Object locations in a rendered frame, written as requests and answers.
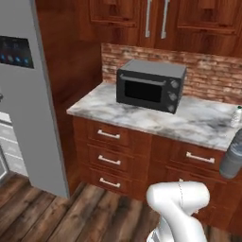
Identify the large grey water bottle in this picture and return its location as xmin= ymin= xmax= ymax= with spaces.
xmin=218 ymin=129 xmax=242 ymax=181

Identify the small clear water bottle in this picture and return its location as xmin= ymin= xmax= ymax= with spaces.
xmin=229 ymin=105 xmax=242 ymax=129

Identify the silver cupboard door handle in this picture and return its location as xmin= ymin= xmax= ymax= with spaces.
xmin=145 ymin=0 xmax=153 ymax=39
xmin=160 ymin=0 xmax=171 ymax=40

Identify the wooden cupboard door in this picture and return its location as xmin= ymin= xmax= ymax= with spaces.
xmin=78 ymin=0 xmax=156 ymax=48
xmin=154 ymin=0 xmax=242 ymax=59

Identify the grey freezer door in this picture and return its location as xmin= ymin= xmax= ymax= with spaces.
xmin=0 ymin=0 xmax=71 ymax=199

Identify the black toaster oven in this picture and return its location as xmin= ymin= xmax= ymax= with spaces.
xmin=115 ymin=59 xmax=187 ymax=114

